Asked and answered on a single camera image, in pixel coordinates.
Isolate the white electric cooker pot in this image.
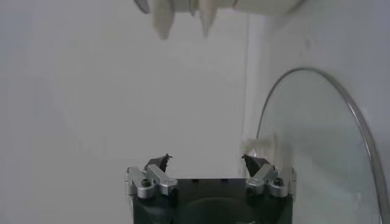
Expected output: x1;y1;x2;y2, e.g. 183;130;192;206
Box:
151;0;307;40

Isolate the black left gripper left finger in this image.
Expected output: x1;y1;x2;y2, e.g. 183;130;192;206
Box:
124;153;179;200

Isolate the round glass pot lid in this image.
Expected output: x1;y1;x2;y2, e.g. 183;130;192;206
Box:
255;66;390;224

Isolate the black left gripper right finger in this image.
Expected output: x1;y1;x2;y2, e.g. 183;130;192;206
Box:
241;153;297;198

